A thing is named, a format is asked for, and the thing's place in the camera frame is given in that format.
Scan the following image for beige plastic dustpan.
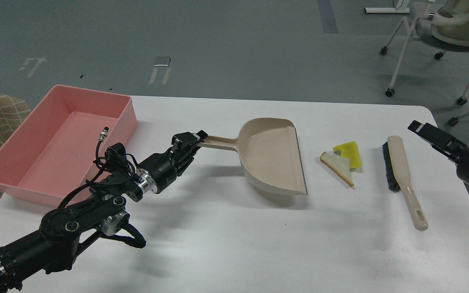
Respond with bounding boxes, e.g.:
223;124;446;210
199;117;308;195

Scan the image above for pink plastic bin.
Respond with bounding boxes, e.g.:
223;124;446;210
0;85;137;207

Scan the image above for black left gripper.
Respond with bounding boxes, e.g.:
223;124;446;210
138;130;207;194

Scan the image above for white office chair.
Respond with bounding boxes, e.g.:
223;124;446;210
379;0;469;106

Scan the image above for white bread slice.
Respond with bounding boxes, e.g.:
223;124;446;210
320;152;354;188

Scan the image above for beige hand brush black bristles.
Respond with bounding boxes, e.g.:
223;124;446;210
382;136;429;231

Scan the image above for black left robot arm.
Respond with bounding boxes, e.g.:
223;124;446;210
0;131;208;293

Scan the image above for yellow sponge piece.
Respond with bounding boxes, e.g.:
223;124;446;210
332;141;362;169

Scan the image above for silver floor socket plate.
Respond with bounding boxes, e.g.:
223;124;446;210
153;56;171;67

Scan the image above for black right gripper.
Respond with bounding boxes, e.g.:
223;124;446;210
408;120;469;185

